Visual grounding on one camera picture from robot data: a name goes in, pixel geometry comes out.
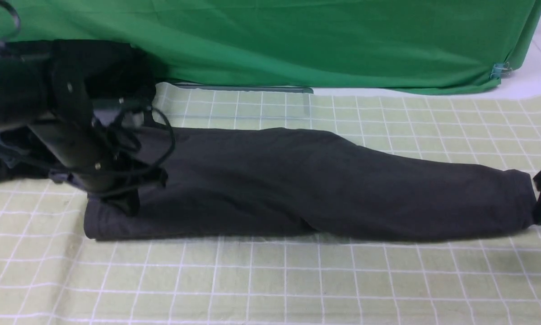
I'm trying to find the green backdrop cloth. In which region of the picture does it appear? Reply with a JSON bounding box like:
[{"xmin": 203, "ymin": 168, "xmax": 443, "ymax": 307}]
[{"xmin": 11, "ymin": 0, "xmax": 541, "ymax": 95}]

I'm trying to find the green checkered table mat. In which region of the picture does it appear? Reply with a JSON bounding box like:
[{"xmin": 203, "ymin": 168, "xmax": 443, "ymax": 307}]
[{"xmin": 0, "ymin": 83, "xmax": 541, "ymax": 325}]

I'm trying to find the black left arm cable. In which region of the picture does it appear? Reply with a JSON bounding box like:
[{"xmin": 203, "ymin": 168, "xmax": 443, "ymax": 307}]
[{"xmin": 0, "ymin": 0, "xmax": 176, "ymax": 199}]

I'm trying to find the black garment pile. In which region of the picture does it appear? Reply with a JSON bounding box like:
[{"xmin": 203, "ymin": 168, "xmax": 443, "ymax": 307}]
[{"xmin": 0, "ymin": 40, "xmax": 158, "ymax": 185}]

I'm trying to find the blue binder clip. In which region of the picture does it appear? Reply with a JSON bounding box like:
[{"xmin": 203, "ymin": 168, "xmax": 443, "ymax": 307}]
[{"xmin": 490, "ymin": 62, "xmax": 513, "ymax": 79}]

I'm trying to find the gray long-sleeve top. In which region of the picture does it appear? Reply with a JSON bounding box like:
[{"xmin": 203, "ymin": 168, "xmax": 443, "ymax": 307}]
[{"xmin": 84, "ymin": 128, "xmax": 536, "ymax": 242}]

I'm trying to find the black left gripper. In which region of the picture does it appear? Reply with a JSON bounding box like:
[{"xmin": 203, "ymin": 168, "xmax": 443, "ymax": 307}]
[{"xmin": 49, "ymin": 168, "xmax": 168, "ymax": 216}]

